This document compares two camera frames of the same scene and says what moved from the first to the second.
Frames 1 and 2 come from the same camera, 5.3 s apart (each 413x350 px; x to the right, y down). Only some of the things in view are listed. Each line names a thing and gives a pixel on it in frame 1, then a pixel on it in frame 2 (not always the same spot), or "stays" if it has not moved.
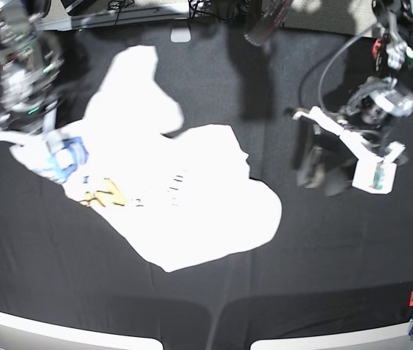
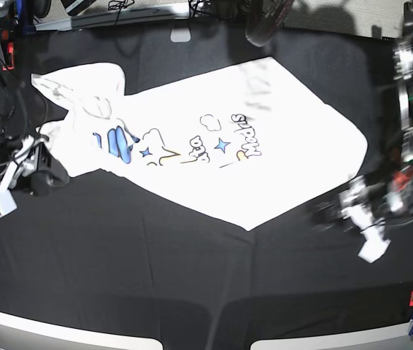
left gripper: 31,119 -> 31,157
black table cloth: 344,261 stays
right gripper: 368,111 -> 364,200
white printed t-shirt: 176,197 -> 241,146
